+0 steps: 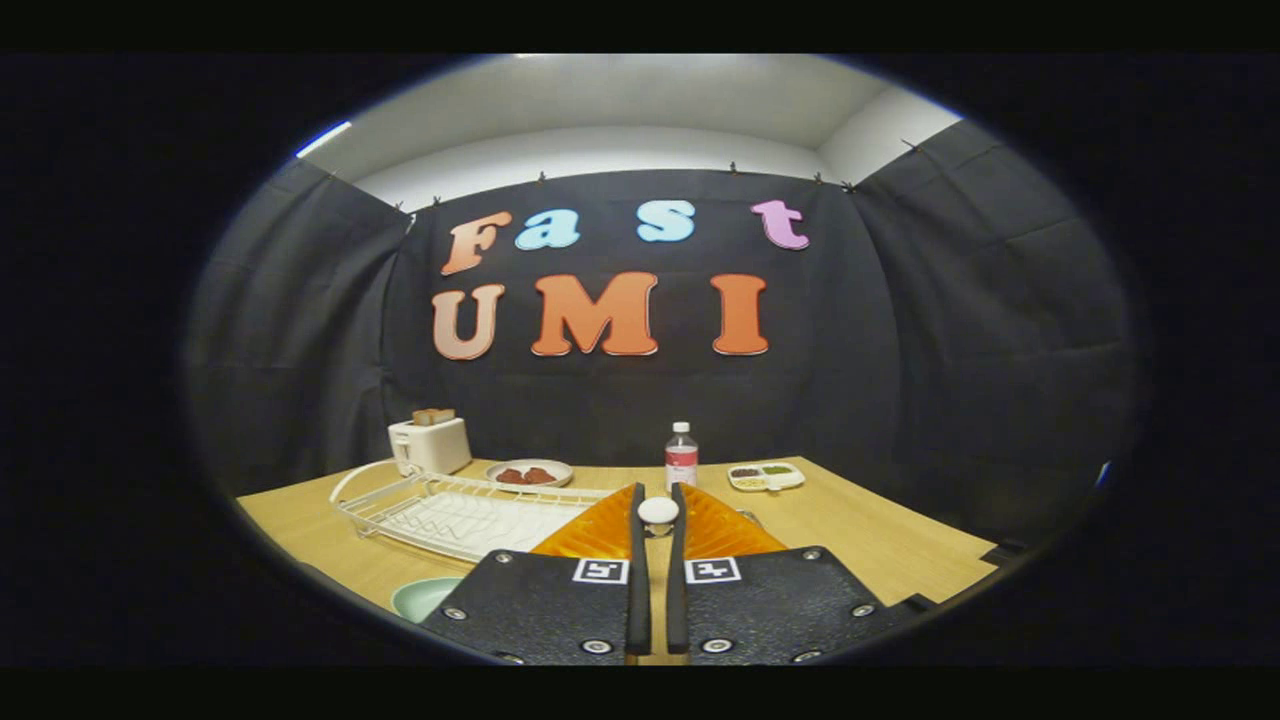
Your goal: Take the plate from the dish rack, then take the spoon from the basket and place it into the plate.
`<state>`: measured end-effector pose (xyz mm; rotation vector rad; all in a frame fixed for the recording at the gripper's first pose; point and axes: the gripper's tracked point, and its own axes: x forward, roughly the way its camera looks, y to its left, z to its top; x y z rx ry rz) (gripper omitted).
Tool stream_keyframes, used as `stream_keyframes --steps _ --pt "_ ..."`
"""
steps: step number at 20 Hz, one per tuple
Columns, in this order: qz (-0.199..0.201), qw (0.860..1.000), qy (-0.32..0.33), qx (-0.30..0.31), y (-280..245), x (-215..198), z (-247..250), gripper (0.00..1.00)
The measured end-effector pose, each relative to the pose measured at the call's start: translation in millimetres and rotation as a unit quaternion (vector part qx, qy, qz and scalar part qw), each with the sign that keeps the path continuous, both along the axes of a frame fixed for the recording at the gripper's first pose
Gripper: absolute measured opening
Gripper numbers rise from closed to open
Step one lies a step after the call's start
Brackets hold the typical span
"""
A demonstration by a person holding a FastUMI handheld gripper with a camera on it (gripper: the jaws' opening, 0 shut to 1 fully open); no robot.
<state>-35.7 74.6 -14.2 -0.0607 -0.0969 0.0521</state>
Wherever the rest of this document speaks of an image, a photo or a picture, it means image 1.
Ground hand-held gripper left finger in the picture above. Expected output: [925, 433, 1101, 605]
[420, 483, 653, 666]

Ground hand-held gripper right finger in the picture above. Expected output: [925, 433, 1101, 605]
[668, 483, 926, 666]

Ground pale green plate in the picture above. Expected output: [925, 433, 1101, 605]
[391, 577, 466, 624]

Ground white wire dish rack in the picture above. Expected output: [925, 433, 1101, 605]
[330, 460, 616, 563]

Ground white plate with red food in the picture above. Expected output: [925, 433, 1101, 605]
[486, 458, 574, 489]

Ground white divided snack tray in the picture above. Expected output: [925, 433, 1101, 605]
[727, 461, 806, 493]

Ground clear bottle red label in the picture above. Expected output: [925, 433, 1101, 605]
[665, 421, 699, 493]

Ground white toaster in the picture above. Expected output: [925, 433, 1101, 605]
[388, 416, 473, 477]

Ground black backdrop cloth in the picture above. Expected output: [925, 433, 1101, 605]
[185, 120, 1136, 551]

